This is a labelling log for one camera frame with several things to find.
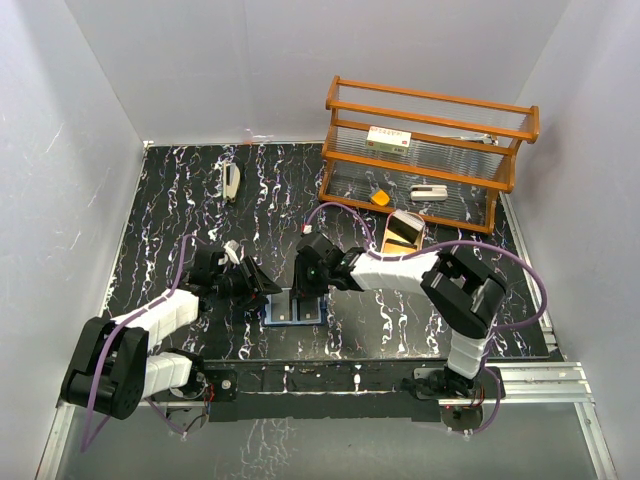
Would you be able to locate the white and black stapler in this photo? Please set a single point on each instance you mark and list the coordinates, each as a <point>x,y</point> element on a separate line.
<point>231,178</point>

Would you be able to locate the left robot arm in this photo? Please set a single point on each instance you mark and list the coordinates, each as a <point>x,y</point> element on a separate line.
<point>113,368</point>

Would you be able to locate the stack of silver cards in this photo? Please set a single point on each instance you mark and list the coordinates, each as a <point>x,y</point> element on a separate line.
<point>406,225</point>

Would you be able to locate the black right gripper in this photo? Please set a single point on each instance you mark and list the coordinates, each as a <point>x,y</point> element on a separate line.
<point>301,286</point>

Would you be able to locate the yellow and grey tape measure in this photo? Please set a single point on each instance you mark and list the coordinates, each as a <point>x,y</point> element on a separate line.
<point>380,198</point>

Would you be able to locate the white red small box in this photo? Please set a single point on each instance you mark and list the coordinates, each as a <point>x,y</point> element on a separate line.
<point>388,140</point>

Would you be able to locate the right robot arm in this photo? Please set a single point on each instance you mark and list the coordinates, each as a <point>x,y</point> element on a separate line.
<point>463,289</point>

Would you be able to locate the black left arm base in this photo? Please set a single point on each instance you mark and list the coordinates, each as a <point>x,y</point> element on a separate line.
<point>209,395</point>

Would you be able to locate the orange wooden shelf rack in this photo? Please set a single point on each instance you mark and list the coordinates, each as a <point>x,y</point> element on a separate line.
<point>469,145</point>

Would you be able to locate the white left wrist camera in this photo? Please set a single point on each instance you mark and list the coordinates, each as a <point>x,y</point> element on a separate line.
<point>232,251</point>

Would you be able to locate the blue card holder wallet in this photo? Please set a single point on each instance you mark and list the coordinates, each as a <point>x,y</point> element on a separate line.
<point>266,321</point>

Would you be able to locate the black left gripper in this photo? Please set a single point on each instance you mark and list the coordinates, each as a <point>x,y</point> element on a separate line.
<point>255,287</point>

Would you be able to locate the white small stapler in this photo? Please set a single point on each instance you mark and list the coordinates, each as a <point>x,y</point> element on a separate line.
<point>429,193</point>

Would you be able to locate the aluminium front rail frame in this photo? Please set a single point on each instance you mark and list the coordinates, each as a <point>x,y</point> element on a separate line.
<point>351,420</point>

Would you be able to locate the beige oval card tray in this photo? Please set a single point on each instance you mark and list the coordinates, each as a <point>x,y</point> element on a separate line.
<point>394,244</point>

